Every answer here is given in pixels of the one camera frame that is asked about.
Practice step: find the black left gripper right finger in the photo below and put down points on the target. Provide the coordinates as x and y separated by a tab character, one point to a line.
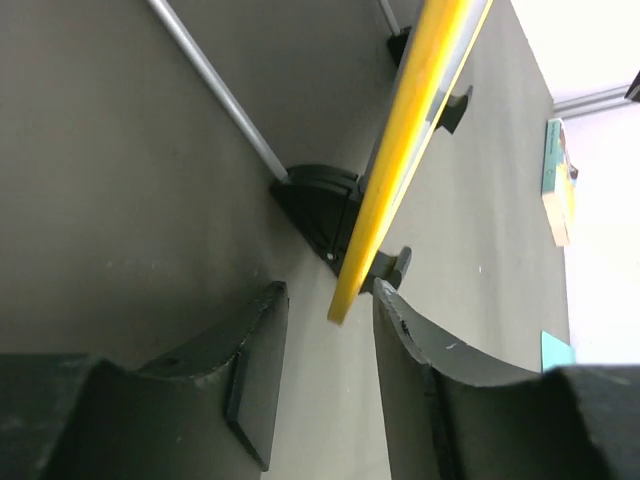
452	411

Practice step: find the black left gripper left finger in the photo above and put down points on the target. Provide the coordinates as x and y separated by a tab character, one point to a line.
204	410

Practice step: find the yellow framed whiteboard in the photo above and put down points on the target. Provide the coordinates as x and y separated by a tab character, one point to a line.
436	51

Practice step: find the black whiteboard foot near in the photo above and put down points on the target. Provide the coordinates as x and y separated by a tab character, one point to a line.
323	203

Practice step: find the black whiteboard foot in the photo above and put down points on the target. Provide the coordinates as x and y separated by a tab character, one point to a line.
456	105
323	203

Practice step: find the black whiteboard foot far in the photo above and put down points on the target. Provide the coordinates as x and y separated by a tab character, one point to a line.
456	105

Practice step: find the teal foam pad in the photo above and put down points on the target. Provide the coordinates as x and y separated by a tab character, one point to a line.
555	353

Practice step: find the colourful paperback book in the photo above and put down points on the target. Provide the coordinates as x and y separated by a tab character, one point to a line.
558	185

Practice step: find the aluminium frame rail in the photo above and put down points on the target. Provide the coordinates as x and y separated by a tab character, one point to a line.
593	103

